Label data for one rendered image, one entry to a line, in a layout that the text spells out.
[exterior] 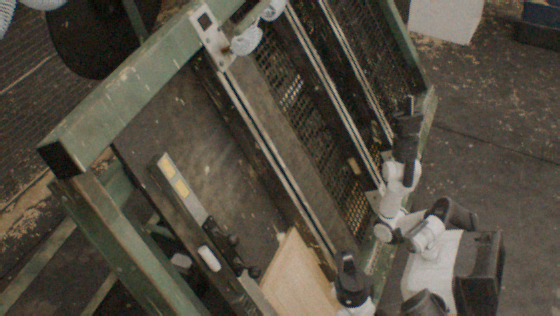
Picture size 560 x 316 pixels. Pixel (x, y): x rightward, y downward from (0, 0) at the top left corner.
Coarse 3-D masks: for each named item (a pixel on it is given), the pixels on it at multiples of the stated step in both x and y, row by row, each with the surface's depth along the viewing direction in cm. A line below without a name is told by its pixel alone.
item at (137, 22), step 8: (128, 0) 229; (128, 8) 230; (136, 8) 231; (128, 16) 232; (136, 16) 232; (136, 24) 233; (144, 24) 235; (136, 32) 235; (144, 32) 236; (144, 40) 237; (304, 136) 305
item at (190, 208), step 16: (160, 160) 164; (160, 176) 165; (176, 176) 168; (176, 192) 167; (192, 192) 172; (192, 208) 171; (192, 224) 173; (208, 240) 174; (224, 272) 181; (240, 288) 183; (256, 288) 186; (256, 304) 185
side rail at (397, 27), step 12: (372, 0) 316; (384, 0) 313; (384, 12) 317; (396, 12) 320; (384, 24) 322; (396, 24) 319; (396, 36) 323; (408, 36) 327; (408, 48) 325; (408, 60) 329; (420, 72) 331; (420, 84) 335
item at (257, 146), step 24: (192, 24) 175; (216, 24) 183; (216, 48) 181; (216, 72) 185; (216, 96) 190; (240, 96) 192; (240, 120) 193; (240, 144) 199; (264, 144) 199; (264, 168) 201; (288, 192) 204; (288, 216) 210; (312, 216) 213; (312, 240) 213
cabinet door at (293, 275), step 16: (288, 240) 208; (288, 256) 206; (304, 256) 214; (272, 272) 198; (288, 272) 205; (304, 272) 213; (320, 272) 220; (272, 288) 196; (288, 288) 203; (304, 288) 211; (320, 288) 218; (272, 304) 194; (288, 304) 202; (304, 304) 209; (320, 304) 217; (336, 304) 225
